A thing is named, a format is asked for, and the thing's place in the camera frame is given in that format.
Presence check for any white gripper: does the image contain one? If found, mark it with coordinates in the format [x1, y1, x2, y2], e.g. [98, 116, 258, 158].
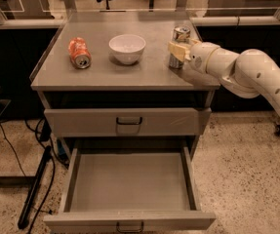
[168, 38, 239, 82]

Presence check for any silver redbull can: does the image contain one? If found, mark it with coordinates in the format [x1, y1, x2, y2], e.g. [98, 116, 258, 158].
[169, 25, 190, 69]

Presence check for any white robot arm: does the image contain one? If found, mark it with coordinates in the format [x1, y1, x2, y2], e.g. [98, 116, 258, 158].
[168, 38, 280, 117]

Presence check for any closed top drawer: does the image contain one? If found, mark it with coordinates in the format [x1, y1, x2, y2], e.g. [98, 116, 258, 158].
[45, 108, 211, 137]

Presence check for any grey drawer cabinet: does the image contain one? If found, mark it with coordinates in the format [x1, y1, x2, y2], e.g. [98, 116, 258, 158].
[28, 10, 223, 234]

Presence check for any orange soda can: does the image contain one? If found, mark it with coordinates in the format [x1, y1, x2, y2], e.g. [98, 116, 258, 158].
[68, 37, 92, 69]

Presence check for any open middle drawer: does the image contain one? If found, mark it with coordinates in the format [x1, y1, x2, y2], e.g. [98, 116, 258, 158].
[44, 147, 216, 234]

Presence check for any white bowl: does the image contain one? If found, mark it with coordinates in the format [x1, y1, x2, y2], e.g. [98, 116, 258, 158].
[109, 34, 146, 65]

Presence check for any black caster wheel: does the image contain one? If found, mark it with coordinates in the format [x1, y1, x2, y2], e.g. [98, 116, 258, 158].
[274, 124, 280, 137]

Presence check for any black floor bar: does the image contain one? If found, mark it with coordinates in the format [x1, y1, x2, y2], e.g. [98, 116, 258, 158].
[18, 146, 51, 229]

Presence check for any black top drawer handle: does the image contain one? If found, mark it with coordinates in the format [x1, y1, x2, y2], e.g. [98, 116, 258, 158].
[116, 117, 142, 126]

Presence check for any black drawer handle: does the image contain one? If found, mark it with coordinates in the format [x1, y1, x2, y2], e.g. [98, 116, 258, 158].
[116, 117, 142, 126]
[116, 222, 144, 234]

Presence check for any black cable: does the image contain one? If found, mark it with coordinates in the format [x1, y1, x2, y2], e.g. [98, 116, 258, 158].
[0, 117, 69, 234]

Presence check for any black middle drawer handle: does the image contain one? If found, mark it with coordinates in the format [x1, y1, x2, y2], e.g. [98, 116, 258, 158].
[116, 222, 144, 234]

